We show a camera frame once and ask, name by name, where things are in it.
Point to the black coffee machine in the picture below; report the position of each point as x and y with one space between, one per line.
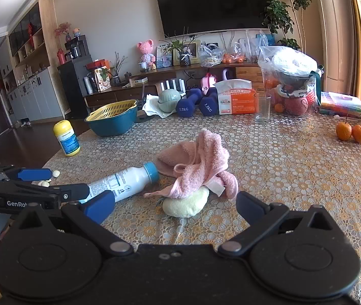
76 47

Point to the stack of colourful books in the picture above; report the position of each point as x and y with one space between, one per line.
342 104

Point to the clear glass cup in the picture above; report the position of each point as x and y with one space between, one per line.
262 109

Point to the vase with dry twigs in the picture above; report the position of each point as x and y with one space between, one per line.
117 73

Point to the white router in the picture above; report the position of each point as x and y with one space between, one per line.
172 85

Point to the small dark teapot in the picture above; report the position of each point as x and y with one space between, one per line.
128 77

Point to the black cabinet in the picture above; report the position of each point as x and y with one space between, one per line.
72 89

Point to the pink towel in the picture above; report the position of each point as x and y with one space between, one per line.
199 162

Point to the crumpled clear plastic bag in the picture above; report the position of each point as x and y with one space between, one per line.
210 55

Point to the white bottle with blue cap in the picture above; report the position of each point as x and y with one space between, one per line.
120 181

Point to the red fruit basket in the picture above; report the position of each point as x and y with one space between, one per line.
294 104

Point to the tall green houseplant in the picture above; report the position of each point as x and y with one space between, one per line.
282 12

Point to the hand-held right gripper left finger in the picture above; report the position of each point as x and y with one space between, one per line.
99 206

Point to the yellow colander basket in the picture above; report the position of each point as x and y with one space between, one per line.
110 109

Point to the printed picture card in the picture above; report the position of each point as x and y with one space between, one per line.
164 57

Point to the clear bag with blue box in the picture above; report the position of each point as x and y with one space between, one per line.
261 46

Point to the orange and white tissue box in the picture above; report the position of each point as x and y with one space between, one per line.
237 100

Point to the black television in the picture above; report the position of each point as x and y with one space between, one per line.
212 4

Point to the yellow bottle with blue label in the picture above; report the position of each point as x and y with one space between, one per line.
67 139

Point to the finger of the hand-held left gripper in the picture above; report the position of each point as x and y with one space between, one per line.
72 191
34 174

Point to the white cloth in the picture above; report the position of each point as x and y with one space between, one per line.
150 106

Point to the small potted plant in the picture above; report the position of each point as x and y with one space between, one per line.
184 59

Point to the red bottle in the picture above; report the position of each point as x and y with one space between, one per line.
62 57

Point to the bag of oranges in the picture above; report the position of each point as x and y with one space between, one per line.
232 57

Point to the pale yellow plush toy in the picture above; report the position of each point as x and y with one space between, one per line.
183 203

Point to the printed snack bag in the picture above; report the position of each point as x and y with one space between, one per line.
102 79

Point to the pale photo frame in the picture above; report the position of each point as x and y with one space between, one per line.
194 54

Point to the wall shelf cabinet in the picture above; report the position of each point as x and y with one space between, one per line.
31 79

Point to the silver thermos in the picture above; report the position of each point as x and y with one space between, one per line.
89 85

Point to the clear plastic bag with bowl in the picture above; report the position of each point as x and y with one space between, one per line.
288 65

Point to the orange fruit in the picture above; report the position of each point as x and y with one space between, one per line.
344 132
359 134

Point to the pink bear toy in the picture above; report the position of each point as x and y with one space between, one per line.
145 52

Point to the pink kettlebell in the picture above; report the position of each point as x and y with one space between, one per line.
208 84

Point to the blue dumbbell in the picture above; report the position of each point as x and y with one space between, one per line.
186 106
208 104

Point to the scattered garlic cloves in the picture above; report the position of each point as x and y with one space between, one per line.
44 183

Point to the pale green round bowl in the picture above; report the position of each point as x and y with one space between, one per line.
169 100

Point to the teal plastic basin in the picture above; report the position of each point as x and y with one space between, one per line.
110 127

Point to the wooden television cabinet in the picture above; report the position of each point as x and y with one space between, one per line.
167 71

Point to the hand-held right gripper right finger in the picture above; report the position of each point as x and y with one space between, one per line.
250 206

